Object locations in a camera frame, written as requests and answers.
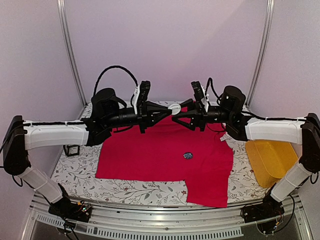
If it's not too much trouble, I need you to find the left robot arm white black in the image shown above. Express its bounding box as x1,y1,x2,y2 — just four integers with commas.
1,88,172,217

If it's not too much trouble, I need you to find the left black looped cable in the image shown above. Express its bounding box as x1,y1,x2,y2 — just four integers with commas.
92,65,140,98

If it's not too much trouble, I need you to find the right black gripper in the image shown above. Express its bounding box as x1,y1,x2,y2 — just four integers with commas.
171,98,234,131

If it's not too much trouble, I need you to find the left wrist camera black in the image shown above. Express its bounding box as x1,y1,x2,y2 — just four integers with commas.
130,80,151,115

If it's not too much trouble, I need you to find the yellow plastic basket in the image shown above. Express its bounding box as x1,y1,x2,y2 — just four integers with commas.
245,140,298,188

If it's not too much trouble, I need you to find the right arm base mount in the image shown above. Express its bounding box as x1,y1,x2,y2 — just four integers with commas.
240,200,285,223

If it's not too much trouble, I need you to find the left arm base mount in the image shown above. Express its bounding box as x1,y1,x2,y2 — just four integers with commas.
48,199,93,223

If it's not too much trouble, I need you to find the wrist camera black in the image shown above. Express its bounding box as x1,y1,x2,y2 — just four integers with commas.
191,81,210,113
130,80,151,115

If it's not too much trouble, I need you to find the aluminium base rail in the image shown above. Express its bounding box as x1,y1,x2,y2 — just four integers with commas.
21,194,313,240

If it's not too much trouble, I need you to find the aluminium frame post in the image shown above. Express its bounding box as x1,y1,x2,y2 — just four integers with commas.
245,0,275,109
56,0,88,107

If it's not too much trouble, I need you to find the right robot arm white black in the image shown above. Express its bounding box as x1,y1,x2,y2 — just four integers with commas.
169,81,320,218

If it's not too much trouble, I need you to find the right black looped cable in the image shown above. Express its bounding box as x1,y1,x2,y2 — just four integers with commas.
206,77,222,101

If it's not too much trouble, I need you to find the right aluminium frame post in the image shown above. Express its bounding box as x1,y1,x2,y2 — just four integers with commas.
245,0,275,109

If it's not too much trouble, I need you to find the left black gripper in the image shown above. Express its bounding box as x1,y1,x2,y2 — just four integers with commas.
104,101,173,134

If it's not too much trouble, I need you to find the floral patterned table mat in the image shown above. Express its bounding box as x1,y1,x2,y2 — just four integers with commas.
49,100,266,207

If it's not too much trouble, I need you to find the round orange painted brooch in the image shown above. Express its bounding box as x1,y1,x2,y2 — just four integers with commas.
168,103,182,116

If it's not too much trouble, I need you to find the black looped cable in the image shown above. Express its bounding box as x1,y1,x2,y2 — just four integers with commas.
92,65,140,98
206,77,222,101

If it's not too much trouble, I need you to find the left aluminium frame post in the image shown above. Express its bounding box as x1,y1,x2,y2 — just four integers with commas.
56,0,88,107

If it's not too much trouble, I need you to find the round blue painted brooch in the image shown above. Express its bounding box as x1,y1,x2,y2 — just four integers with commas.
183,152,193,160

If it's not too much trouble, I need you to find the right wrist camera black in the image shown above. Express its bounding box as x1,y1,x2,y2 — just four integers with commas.
191,81,210,113

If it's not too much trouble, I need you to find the brooch box with blue brooch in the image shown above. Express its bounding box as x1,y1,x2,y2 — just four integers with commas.
63,144,80,157

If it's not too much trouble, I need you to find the red polo shirt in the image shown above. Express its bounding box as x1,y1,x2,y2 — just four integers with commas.
95,117,234,208

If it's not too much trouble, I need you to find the white shirt neck label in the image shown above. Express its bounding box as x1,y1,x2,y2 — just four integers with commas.
220,134,228,142

